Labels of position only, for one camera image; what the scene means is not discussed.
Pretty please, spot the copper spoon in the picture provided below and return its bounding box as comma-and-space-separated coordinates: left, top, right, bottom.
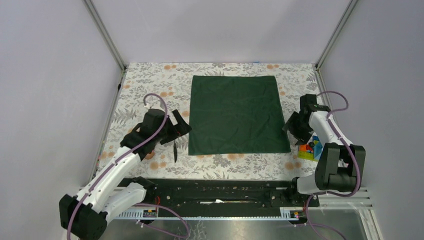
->
144, 151, 155, 160

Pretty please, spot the floral patterned table mat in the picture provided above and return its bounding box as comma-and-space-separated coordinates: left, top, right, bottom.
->
96, 63, 321, 181

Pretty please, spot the black table knife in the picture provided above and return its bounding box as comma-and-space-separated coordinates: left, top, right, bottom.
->
173, 140, 178, 163

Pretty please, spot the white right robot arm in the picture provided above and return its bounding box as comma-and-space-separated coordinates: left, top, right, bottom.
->
282, 94, 366, 206

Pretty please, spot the colourful toy block stack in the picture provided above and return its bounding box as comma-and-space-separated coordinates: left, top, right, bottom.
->
297, 135, 324, 162

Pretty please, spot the dark green cloth napkin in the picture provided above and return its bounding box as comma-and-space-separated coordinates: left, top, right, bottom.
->
188, 75, 291, 156

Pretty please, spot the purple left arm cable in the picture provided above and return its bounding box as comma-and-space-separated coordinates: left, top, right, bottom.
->
66, 93, 191, 240

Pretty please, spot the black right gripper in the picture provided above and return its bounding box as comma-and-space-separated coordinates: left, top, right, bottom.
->
280, 111, 314, 146

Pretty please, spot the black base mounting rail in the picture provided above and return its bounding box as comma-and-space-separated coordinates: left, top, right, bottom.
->
114, 177, 321, 220

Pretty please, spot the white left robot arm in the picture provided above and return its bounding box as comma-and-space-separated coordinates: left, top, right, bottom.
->
59, 108, 192, 240

